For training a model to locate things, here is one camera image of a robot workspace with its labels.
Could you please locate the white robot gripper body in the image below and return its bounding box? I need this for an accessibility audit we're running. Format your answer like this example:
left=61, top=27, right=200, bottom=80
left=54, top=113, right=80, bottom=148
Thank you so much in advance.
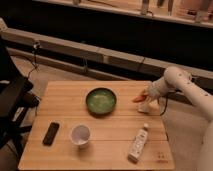
left=142, top=84, right=157, bottom=103

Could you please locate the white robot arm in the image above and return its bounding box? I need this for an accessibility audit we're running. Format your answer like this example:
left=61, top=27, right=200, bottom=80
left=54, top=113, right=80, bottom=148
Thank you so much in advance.
left=142, top=66, right=213, bottom=171

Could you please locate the white sponge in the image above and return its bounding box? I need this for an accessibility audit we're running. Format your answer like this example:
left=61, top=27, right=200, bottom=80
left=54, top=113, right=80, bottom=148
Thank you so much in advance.
left=138, top=101, right=159, bottom=114

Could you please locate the green bowl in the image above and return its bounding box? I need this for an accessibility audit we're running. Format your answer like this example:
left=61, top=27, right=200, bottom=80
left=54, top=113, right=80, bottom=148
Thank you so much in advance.
left=85, top=87, right=117, bottom=115

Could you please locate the white plastic bottle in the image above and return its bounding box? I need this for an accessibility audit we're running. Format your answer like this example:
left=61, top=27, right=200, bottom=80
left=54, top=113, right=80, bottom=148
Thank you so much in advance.
left=128, top=123, right=149, bottom=163

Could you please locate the wooden folding table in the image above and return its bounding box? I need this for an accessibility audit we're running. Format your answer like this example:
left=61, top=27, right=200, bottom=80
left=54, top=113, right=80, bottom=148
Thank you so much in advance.
left=19, top=81, right=175, bottom=171

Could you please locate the white paper cup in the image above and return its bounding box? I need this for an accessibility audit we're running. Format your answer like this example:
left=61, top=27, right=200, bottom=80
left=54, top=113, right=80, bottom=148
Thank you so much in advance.
left=70, top=125, right=90, bottom=149

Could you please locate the black remote control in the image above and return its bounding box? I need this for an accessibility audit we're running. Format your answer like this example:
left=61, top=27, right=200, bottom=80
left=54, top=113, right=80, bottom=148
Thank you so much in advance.
left=43, top=122, right=59, bottom=146

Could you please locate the black chair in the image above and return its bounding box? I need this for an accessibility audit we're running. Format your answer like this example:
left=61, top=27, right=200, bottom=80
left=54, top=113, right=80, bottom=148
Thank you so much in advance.
left=0, top=36, right=39, bottom=152

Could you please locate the black cable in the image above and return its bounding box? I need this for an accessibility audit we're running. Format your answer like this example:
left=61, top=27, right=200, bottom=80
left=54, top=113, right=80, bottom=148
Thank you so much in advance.
left=26, top=41, right=42, bottom=79

